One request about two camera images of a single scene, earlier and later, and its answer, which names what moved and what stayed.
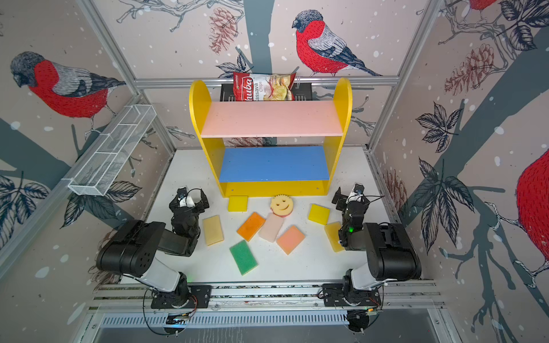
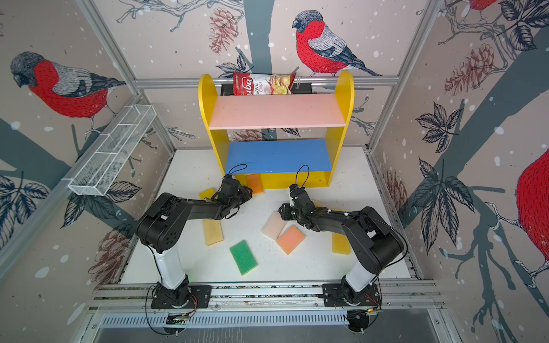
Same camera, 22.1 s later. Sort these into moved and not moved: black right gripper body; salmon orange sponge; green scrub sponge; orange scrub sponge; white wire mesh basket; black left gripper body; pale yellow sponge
Moved: black right gripper body; black left gripper body; orange scrub sponge
Not moved: white wire mesh basket; green scrub sponge; salmon orange sponge; pale yellow sponge
